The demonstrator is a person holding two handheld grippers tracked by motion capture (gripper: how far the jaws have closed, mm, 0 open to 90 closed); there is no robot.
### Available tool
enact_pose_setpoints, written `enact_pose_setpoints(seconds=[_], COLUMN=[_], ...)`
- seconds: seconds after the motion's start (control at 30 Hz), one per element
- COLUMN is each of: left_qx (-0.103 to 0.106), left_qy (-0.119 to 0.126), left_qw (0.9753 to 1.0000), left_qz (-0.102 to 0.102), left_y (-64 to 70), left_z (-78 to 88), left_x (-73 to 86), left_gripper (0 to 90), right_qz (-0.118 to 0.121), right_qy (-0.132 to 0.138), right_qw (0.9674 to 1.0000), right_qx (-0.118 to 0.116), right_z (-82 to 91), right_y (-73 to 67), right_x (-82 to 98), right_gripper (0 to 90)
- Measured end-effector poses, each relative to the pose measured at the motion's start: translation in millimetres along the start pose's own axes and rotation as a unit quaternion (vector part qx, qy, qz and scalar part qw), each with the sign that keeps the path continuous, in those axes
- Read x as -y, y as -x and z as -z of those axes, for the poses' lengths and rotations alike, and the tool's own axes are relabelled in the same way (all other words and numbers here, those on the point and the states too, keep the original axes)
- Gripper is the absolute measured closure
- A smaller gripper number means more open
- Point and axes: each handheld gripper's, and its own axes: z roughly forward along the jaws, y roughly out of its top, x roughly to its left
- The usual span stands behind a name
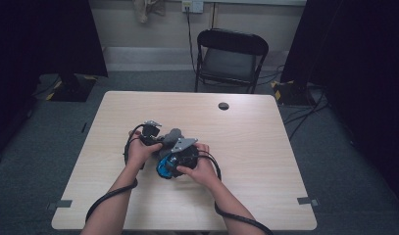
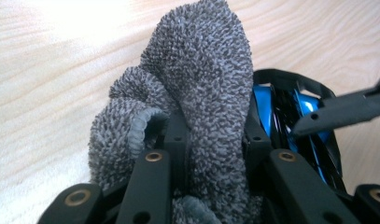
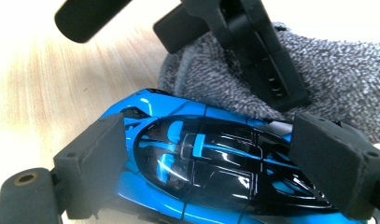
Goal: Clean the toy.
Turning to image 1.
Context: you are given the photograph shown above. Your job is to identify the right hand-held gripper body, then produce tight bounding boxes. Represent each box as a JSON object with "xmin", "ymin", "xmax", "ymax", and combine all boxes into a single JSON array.
[{"xmin": 170, "ymin": 136, "xmax": 200, "ymax": 170}]

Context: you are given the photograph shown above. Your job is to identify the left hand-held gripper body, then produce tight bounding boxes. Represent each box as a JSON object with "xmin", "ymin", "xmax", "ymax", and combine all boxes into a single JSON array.
[{"xmin": 139, "ymin": 119, "xmax": 163, "ymax": 147}]

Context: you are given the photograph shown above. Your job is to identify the grey terry towel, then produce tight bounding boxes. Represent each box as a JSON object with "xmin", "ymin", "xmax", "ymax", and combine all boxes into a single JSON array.
[{"xmin": 156, "ymin": 127, "xmax": 185, "ymax": 161}]

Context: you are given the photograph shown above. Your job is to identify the blue toy car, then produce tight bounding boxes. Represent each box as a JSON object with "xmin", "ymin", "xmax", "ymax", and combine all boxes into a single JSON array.
[{"xmin": 155, "ymin": 152, "xmax": 179, "ymax": 180}]

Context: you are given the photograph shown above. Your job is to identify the person's left hand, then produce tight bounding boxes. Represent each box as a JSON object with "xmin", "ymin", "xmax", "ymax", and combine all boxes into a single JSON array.
[{"xmin": 125, "ymin": 129, "xmax": 164, "ymax": 169}]

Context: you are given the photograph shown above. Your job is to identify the person's right hand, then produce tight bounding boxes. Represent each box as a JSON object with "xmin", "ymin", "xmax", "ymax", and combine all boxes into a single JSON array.
[{"xmin": 176, "ymin": 142, "xmax": 222, "ymax": 189}]

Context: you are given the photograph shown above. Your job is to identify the black stand base striped tape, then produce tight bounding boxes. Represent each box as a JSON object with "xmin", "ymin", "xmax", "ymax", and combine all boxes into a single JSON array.
[
  {"xmin": 271, "ymin": 79, "xmax": 317, "ymax": 107},
  {"xmin": 49, "ymin": 72, "xmax": 98, "ymax": 103}
]

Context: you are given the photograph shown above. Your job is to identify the black folding chair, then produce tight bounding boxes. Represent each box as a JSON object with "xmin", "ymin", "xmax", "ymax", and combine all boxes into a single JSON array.
[{"xmin": 194, "ymin": 27, "xmax": 270, "ymax": 95}]

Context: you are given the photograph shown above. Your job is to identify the grey tape strip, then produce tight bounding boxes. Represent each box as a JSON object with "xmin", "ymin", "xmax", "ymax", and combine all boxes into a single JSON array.
[
  {"xmin": 296, "ymin": 196, "xmax": 320, "ymax": 208},
  {"xmin": 46, "ymin": 199, "xmax": 74, "ymax": 211}
]

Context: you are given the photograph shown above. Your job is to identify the black curtain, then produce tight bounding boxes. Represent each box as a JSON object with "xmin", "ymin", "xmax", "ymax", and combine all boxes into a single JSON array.
[
  {"xmin": 0, "ymin": 0, "xmax": 109, "ymax": 165},
  {"xmin": 279, "ymin": 0, "xmax": 399, "ymax": 210}
]

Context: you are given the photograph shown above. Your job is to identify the left hand-held gripper black cable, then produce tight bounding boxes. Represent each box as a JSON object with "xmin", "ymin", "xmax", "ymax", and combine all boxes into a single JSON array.
[{"xmin": 84, "ymin": 122, "xmax": 148, "ymax": 223}]

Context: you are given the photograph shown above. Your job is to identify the hand-held gripper black cable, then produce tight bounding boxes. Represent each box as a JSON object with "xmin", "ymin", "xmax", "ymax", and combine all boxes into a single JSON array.
[
  {"xmin": 84, "ymin": 122, "xmax": 148, "ymax": 223},
  {"xmin": 186, "ymin": 150, "xmax": 275, "ymax": 235}
]

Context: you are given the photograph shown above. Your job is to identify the right hand-held gripper black cable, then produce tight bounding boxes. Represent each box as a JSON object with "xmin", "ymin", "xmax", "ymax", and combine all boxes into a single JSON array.
[{"xmin": 186, "ymin": 150, "xmax": 275, "ymax": 235}]

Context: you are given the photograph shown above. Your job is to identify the black power cable on wall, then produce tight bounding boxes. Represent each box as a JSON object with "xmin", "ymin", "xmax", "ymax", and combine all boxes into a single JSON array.
[{"xmin": 185, "ymin": 6, "xmax": 197, "ymax": 73}]

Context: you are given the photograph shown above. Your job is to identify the beige cloth on wall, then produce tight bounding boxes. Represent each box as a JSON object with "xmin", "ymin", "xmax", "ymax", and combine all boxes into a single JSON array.
[{"xmin": 131, "ymin": 0, "xmax": 167, "ymax": 24}]

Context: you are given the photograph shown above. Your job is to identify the black floor cables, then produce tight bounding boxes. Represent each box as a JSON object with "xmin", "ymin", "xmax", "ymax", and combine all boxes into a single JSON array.
[{"xmin": 282, "ymin": 87, "xmax": 329, "ymax": 142}]

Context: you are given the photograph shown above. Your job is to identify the white wall socket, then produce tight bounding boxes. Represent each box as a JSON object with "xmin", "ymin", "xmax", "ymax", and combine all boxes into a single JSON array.
[{"xmin": 181, "ymin": 0, "xmax": 205, "ymax": 15}]

